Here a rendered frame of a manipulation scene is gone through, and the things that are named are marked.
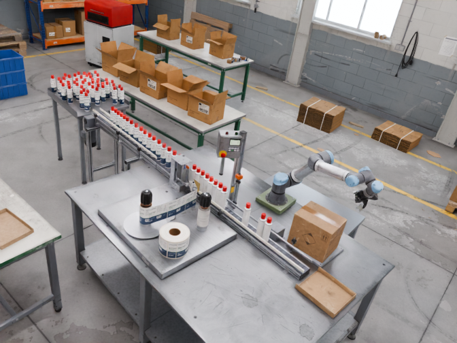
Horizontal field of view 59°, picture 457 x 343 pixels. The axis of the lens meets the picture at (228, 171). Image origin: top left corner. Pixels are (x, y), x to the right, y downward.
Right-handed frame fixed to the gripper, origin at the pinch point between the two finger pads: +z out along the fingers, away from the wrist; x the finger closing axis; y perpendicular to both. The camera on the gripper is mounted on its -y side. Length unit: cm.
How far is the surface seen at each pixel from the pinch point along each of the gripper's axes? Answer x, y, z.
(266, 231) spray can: 19, 71, 4
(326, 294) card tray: 65, 38, -7
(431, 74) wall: -301, -311, 251
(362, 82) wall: -342, -234, 338
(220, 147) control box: -43, 101, -2
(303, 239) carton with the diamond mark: 25, 44, 5
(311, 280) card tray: 54, 45, 0
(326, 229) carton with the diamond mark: 22.6, 33.6, -12.3
